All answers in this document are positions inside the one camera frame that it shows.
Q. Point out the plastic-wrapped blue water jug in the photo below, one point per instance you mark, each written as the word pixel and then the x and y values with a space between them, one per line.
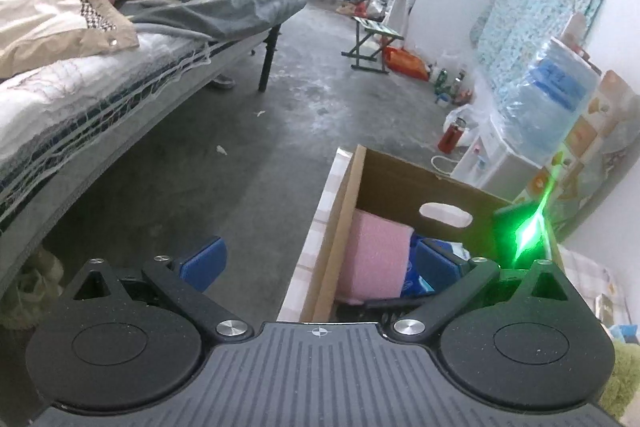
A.
pixel 550 97

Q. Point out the blue printed packet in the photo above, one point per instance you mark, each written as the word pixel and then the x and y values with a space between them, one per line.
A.
pixel 411 277

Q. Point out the white water dispenser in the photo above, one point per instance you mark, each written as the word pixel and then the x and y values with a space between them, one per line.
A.
pixel 500 167

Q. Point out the brown cardboard box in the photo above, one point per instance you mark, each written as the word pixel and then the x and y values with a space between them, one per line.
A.
pixel 400 187

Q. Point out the green fuzzy plush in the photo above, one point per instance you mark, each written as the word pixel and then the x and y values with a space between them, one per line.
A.
pixel 625 377

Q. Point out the pink sponge block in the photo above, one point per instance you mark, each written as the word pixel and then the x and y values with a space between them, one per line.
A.
pixel 375 252

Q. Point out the pink white carton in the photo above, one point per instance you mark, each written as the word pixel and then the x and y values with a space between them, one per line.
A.
pixel 575 32

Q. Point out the red bottle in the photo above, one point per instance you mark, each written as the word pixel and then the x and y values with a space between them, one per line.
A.
pixel 450 138

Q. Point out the metal frame bed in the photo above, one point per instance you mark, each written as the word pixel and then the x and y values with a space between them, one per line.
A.
pixel 100 77

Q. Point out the yellowish bag under bed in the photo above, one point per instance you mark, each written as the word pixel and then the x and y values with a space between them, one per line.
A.
pixel 30 287

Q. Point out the checkered tablecloth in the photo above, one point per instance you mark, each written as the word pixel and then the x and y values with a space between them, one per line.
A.
pixel 320 227

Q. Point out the folding stool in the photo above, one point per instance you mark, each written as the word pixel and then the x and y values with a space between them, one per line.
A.
pixel 380 29

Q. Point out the orange bag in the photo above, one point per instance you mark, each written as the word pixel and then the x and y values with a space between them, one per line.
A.
pixel 405 63

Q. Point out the green glass bottle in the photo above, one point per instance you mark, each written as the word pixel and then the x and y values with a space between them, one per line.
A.
pixel 441 79

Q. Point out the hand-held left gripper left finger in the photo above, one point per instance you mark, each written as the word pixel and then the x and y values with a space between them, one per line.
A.
pixel 205 259

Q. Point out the grey blanket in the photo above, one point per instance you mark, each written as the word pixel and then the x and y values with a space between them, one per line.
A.
pixel 220 7

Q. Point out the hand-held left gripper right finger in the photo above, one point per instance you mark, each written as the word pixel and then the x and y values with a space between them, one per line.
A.
pixel 435 264

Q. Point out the grey flower-tile folded mattress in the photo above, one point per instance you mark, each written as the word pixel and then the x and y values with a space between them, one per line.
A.
pixel 610 142

